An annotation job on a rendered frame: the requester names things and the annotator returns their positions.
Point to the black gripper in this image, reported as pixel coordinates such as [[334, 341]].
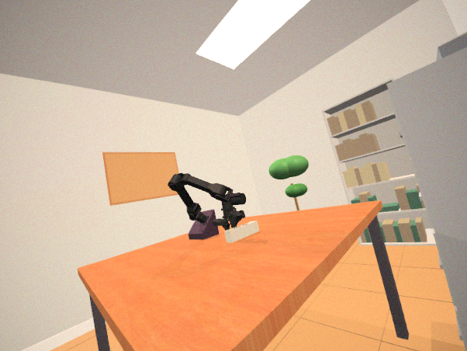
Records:
[[225, 222]]

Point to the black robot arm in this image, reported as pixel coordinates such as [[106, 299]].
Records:
[[215, 190]]

